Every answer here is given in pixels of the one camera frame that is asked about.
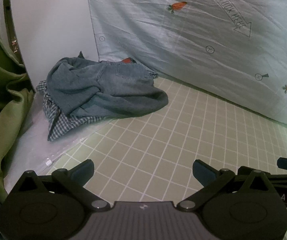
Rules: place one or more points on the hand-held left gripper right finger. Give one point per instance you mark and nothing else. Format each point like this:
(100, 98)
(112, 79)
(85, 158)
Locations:
(203, 172)

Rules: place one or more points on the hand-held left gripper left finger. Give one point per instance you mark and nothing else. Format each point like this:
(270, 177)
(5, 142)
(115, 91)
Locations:
(84, 172)

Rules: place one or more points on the blue denim jeans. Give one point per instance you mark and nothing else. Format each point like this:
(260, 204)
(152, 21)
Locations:
(108, 90)

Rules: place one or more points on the checked shirt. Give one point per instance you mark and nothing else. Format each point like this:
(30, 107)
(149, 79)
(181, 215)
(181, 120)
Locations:
(58, 127)

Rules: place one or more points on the clear plastic bag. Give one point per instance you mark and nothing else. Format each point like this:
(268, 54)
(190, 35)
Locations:
(33, 150)

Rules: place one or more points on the carrot print pale quilt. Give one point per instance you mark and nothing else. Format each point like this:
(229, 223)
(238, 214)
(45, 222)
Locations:
(183, 42)

